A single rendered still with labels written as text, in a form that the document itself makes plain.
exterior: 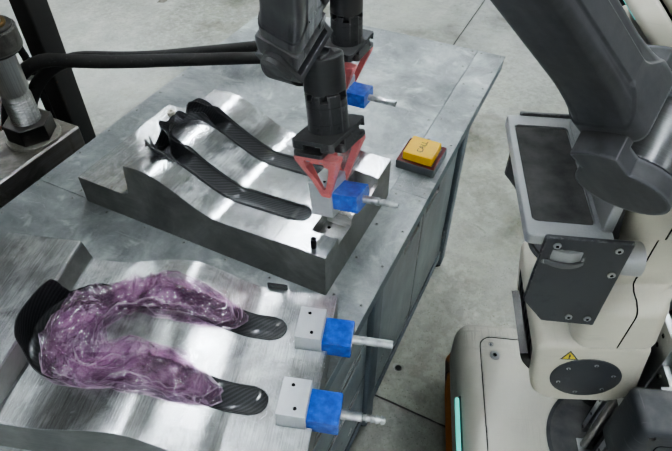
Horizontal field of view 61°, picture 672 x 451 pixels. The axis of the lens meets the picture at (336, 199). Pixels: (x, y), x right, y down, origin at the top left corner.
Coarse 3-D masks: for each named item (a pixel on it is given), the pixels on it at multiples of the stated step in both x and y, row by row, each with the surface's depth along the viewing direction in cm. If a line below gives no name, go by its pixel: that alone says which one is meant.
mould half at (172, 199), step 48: (144, 144) 109; (192, 144) 97; (288, 144) 105; (96, 192) 102; (144, 192) 95; (192, 192) 92; (288, 192) 95; (384, 192) 104; (192, 240) 98; (240, 240) 91; (288, 240) 86; (336, 240) 86
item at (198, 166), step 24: (168, 120) 99; (216, 120) 105; (168, 144) 106; (240, 144) 102; (264, 144) 104; (192, 168) 95; (216, 168) 97; (288, 168) 100; (240, 192) 96; (288, 216) 91
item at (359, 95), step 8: (352, 80) 108; (352, 88) 107; (360, 88) 107; (368, 88) 107; (352, 96) 106; (360, 96) 105; (368, 96) 107; (376, 96) 106; (352, 104) 107; (360, 104) 107; (392, 104) 105
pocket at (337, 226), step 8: (336, 216) 91; (344, 216) 91; (320, 224) 91; (328, 224) 93; (336, 224) 93; (344, 224) 92; (320, 232) 91; (328, 232) 91; (336, 232) 91; (344, 232) 90
